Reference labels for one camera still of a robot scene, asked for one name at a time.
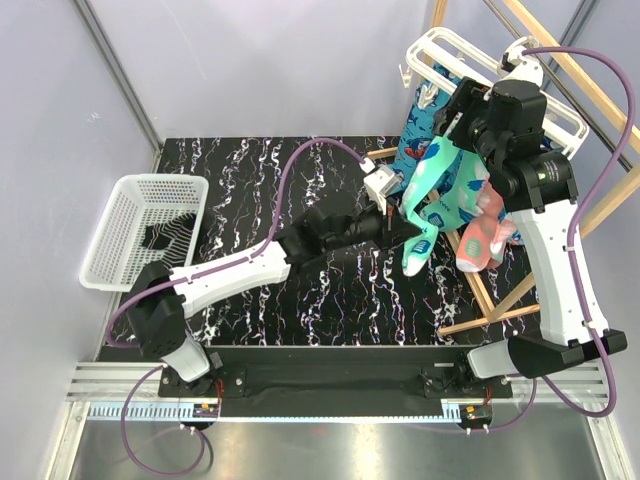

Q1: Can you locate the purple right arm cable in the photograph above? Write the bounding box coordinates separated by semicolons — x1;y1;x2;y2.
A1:
519;46;636;434

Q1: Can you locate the aluminium rail with cable duct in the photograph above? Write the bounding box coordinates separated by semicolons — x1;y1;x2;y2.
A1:
64;362;611;426

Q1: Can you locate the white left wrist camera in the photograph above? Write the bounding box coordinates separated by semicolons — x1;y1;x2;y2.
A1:
360;157;403;213

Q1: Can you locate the black striped sock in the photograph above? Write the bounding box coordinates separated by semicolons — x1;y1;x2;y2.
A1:
161;213;196;268
141;225;172;251

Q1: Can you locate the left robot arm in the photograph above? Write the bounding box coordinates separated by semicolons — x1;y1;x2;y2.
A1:
124;203;421;396

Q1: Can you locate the pink sock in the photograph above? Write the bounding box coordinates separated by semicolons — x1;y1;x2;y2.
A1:
456;184;504;273
487;220;522;269

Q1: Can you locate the mint green sock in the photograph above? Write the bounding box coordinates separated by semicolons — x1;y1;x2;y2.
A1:
420;150;489;232
400;137;458;277

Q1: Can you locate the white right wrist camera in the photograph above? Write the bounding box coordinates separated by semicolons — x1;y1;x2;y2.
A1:
500;45;544;87

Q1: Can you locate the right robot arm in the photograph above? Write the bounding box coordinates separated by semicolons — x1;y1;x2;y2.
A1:
432;77;628;397

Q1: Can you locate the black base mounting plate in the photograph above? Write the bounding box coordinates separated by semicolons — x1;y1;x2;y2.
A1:
158;346;528;422

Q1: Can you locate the blue shark sock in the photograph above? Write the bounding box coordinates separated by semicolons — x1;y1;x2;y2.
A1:
390;80;449;193
433;62;461;85

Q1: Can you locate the white clip sock hanger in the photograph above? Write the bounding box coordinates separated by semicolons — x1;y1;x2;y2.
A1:
399;27;589;159

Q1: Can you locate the white plastic basket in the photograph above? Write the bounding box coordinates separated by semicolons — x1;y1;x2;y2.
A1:
79;174;209;292

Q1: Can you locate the wooden drying rack frame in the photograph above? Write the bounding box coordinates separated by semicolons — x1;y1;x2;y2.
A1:
366;0;640;337

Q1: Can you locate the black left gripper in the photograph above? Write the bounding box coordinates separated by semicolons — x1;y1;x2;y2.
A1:
325;193;421;255

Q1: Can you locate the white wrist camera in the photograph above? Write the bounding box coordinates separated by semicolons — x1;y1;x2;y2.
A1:
360;157;403;213
500;45;544;87

